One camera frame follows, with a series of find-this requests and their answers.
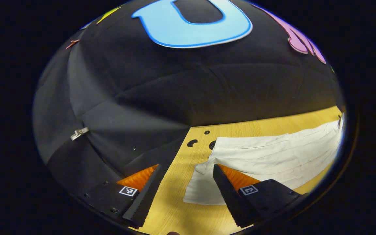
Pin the white backdrop clip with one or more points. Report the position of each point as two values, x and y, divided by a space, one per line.
79 133

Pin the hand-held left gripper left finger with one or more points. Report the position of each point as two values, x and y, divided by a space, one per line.
145 199

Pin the white jeans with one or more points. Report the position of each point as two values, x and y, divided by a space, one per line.
273 156

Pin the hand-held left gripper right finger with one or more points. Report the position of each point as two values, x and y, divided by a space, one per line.
228 195

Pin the copper backdrop clip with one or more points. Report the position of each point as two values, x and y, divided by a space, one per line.
72 43

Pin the black backdrop cloth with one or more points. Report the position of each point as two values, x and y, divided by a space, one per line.
175 85

